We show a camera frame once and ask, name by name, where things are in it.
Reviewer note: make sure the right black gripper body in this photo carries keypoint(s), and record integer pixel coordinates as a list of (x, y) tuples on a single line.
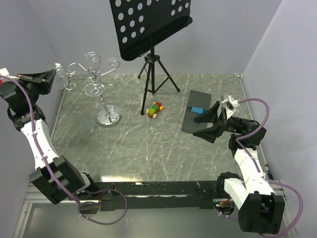
[(235, 125)]

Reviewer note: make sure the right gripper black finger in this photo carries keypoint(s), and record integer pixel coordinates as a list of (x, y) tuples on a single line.
[(210, 134), (210, 116)]

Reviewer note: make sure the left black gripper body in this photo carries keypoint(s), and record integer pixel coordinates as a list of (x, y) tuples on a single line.
[(32, 89)]

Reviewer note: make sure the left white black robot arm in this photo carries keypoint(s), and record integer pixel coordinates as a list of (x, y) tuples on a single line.
[(55, 177)]

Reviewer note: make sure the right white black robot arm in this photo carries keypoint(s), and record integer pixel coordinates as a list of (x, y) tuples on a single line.
[(260, 208)]

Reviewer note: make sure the chrome wine glass rack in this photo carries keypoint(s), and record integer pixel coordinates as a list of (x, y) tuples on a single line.
[(79, 75)]

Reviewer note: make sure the blue lego brick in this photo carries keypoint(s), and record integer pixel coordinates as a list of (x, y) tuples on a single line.
[(198, 110)]

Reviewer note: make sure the grey lego baseplate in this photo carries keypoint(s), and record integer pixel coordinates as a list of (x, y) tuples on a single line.
[(198, 103)]

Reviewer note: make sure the colourful lego toy car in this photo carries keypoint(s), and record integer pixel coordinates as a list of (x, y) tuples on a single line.
[(154, 109)]

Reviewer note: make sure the black perforated music stand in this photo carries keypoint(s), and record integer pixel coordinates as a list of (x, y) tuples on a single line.
[(140, 25)]

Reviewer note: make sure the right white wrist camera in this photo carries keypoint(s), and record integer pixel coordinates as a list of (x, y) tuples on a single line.
[(228, 106)]

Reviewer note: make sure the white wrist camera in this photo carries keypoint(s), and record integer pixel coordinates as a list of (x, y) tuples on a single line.
[(228, 106), (4, 75)]

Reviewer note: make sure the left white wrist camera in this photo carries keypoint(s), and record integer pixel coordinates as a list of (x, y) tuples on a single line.
[(4, 75)]

